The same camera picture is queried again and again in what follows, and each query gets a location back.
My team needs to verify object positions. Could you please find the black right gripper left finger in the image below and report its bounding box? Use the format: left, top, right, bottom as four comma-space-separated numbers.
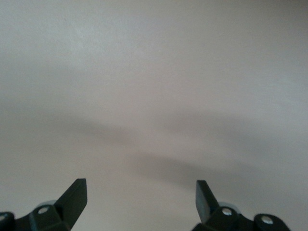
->
0, 178, 88, 231

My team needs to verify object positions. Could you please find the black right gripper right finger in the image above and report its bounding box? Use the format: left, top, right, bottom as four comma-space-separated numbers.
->
192, 180, 289, 231

